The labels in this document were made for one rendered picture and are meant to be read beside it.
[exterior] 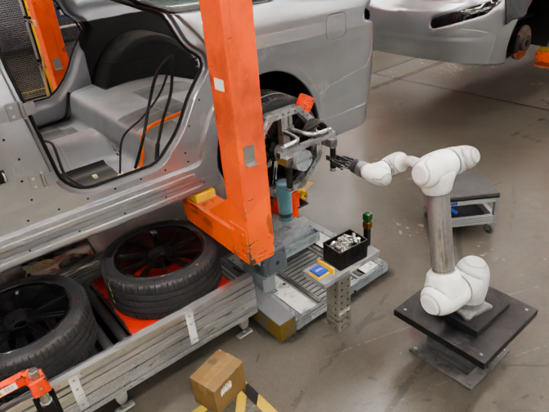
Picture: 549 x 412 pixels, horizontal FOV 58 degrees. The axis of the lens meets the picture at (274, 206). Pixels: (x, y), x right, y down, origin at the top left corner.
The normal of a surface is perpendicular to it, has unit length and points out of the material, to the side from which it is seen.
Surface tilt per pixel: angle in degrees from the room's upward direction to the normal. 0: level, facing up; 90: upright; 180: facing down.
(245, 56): 90
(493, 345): 0
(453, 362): 90
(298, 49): 90
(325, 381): 0
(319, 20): 90
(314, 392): 0
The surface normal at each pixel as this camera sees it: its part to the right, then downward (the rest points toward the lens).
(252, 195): 0.62, 0.36
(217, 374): -0.07, -0.86
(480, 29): -0.09, 0.51
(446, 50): -0.48, 0.71
